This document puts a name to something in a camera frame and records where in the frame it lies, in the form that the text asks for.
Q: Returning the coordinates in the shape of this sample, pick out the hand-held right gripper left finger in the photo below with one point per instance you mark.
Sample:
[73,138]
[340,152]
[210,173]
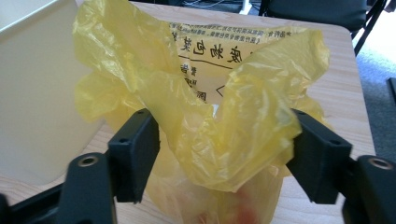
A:
[134,155]

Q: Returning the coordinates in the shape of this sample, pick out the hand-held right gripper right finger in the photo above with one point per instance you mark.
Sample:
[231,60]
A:
[320,161]

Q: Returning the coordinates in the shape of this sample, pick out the yellow toy pot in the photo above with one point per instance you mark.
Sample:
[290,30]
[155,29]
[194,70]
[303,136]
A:
[202,140]

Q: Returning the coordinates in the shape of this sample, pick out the white plastic bin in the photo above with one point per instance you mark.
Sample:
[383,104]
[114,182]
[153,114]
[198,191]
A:
[37,93]

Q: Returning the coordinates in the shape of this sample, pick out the red and white crumpled wrapper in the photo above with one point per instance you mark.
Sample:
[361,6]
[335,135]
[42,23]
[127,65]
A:
[246,214]

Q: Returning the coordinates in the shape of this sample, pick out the black folding chair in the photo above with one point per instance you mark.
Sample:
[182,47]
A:
[311,9]

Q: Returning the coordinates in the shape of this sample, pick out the white desk frame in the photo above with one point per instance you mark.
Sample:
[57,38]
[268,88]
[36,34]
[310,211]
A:
[246,6]

